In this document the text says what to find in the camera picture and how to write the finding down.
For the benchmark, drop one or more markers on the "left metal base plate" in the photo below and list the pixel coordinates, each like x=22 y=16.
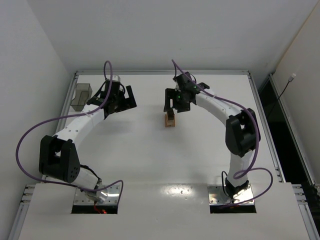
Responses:
x=107 y=197

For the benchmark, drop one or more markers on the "metal base plate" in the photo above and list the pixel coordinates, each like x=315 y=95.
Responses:
x=218 y=198
x=107 y=197

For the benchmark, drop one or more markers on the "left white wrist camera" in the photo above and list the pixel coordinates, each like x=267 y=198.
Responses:
x=116 y=78

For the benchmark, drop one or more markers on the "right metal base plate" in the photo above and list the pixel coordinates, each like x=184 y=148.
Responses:
x=218 y=198

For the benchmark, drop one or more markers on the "small dark wood block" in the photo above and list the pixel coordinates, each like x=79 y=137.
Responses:
x=170 y=114

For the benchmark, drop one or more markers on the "grey plastic block box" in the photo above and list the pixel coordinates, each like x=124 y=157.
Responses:
x=82 y=93

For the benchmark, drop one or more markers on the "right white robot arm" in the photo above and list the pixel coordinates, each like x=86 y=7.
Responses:
x=242 y=134

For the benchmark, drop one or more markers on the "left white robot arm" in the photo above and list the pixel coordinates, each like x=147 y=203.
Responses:
x=58 y=157

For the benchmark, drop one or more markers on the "light long wood block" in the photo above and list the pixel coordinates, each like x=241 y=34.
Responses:
x=174 y=120
x=165 y=122

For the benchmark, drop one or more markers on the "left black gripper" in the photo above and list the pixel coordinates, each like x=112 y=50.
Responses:
x=123 y=100

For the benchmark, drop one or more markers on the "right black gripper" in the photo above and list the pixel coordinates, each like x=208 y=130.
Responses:
x=171 y=99

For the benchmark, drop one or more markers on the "dark wood arch block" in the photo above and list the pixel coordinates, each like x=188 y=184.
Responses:
x=170 y=118

